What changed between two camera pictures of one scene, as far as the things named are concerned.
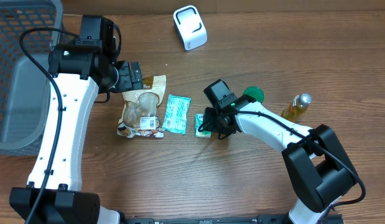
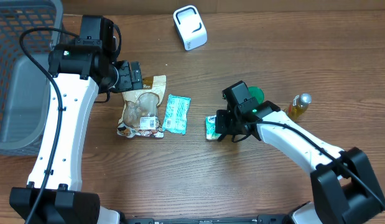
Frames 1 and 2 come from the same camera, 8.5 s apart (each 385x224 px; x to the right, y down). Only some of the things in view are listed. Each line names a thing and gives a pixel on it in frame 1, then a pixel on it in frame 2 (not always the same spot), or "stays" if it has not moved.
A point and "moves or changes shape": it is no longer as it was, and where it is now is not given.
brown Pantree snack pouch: (142, 109) stays
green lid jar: (256, 93) stays
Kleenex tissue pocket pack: (198, 119) moves or changes shape
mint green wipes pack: (176, 117) stays
